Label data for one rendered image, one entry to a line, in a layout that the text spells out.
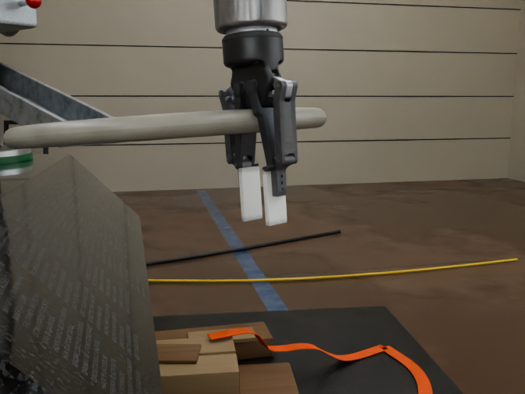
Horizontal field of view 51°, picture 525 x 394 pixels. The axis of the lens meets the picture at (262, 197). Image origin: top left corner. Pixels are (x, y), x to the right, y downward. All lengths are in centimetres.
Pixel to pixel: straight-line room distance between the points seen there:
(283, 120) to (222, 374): 110
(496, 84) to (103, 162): 462
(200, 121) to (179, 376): 109
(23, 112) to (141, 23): 484
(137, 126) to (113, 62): 525
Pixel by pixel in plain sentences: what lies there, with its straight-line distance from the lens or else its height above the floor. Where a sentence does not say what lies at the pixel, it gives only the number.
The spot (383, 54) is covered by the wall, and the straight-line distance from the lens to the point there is 647.
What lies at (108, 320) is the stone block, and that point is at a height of 67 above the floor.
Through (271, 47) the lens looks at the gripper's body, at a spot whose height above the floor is 103.
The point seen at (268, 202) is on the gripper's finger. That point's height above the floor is 84.
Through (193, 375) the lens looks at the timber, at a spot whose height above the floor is 20.
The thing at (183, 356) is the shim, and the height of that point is 22.
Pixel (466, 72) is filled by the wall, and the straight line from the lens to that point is 696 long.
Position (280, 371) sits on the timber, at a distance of 184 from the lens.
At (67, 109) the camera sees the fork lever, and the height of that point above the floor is 95.
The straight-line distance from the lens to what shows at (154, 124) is 64.
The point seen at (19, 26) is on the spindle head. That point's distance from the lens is 139.
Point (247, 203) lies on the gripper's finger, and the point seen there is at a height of 84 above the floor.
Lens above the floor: 97
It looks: 10 degrees down
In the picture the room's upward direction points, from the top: straight up
